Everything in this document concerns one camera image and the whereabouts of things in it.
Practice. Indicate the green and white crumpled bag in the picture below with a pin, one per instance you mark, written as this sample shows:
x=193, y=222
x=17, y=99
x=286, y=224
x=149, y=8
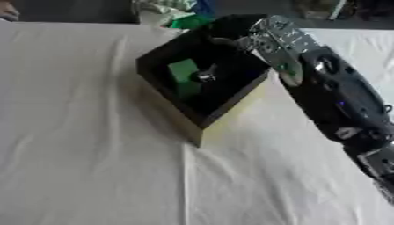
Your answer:
x=172, y=11

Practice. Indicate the person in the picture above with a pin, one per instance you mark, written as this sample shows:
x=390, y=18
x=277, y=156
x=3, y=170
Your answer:
x=7, y=11

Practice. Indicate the cardboard box with black inside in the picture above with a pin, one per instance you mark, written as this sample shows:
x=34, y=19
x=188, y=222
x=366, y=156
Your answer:
x=152, y=69

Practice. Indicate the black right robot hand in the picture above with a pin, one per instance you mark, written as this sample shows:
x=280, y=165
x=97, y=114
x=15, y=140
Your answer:
x=228, y=27

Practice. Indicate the silver and black right robot arm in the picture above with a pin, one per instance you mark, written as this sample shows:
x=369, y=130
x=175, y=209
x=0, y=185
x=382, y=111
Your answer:
x=336, y=90

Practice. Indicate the green block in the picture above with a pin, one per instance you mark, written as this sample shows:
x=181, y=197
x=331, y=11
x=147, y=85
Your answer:
x=183, y=75

